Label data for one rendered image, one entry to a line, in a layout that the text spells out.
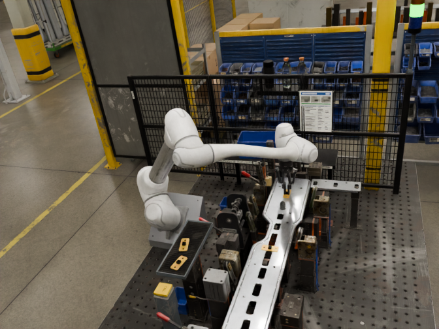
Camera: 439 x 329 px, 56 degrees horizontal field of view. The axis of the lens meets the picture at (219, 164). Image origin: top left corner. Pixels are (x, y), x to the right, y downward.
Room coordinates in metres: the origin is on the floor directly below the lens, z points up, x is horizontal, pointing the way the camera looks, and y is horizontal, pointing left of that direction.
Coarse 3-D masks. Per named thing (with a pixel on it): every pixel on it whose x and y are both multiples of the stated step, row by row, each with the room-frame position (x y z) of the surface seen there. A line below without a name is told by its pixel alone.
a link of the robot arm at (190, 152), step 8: (192, 136) 1.79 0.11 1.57; (176, 144) 1.78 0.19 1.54; (184, 144) 1.75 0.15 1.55; (192, 144) 1.75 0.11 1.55; (200, 144) 1.77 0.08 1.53; (176, 152) 1.72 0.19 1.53; (184, 152) 1.72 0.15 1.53; (192, 152) 1.72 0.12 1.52; (200, 152) 1.73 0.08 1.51; (208, 152) 1.75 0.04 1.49; (176, 160) 1.71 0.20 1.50; (184, 160) 1.70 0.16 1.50; (192, 160) 1.70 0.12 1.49; (200, 160) 1.72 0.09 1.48; (208, 160) 1.74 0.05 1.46
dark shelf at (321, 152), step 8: (320, 152) 2.40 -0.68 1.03; (328, 152) 2.39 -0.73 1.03; (336, 152) 2.37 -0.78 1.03; (224, 160) 2.49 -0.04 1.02; (232, 160) 2.47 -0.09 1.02; (240, 160) 2.45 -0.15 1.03; (248, 160) 2.43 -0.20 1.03; (256, 160) 2.41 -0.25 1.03; (320, 160) 2.30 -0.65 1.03; (328, 160) 2.29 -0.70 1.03; (336, 160) 2.29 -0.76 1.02; (328, 168) 2.23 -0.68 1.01
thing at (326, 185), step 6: (312, 180) 2.13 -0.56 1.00; (318, 180) 2.12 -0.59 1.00; (324, 180) 2.11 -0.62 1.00; (330, 180) 2.10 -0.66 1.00; (336, 180) 2.09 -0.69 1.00; (312, 186) 2.06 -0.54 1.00; (318, 186) 2.05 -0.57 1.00; (324, 186) 2.05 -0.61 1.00; (330, 186) 2.04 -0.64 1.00; (342, 186) 2.02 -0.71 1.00; (348, 186) 2.01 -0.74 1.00; (354, 186) 2.00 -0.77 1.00; (360, 186) 2.00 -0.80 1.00; (354, 192) 1.96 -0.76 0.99
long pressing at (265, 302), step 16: (272, 192) 2.05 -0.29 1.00; (304, 192) 2.01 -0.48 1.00; (272, 208) 1.90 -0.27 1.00; (288, 208) 1.88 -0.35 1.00; (304, 208) 1.87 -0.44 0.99; (272, 224) 1.76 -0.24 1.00; (288, 224) 1.74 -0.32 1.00; (288, 240) 1.61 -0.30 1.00; (256, 256) 1.53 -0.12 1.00; (272, 256) 1.52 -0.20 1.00; (256, 272) 1.42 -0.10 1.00; (272, 272) 1.41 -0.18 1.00; (240, 288) 1.34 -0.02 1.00; (272, 288) 1.32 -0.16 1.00; (240, 304) 1.25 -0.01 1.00; (256, 304) 1.24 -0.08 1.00; (272, 304) 1.23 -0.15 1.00; (224, 320) 1.18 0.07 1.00; (240, 320) 1.17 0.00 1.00; (256, 320) 1.16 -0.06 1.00
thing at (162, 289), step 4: (160, 284) 1.27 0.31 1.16; (164, 284) 1.27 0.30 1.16; (168, 284) 1.27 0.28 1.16; (156, 288) 1.25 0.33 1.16; (160, 288) 1.25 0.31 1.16; (164, 288) 1.25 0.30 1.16; (168, 288) 1.24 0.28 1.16; (156, 292) 1.23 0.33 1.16; (160, 292) 1.22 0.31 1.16; (164, 292) 1.22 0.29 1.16; (168, 292) 1.22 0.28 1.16
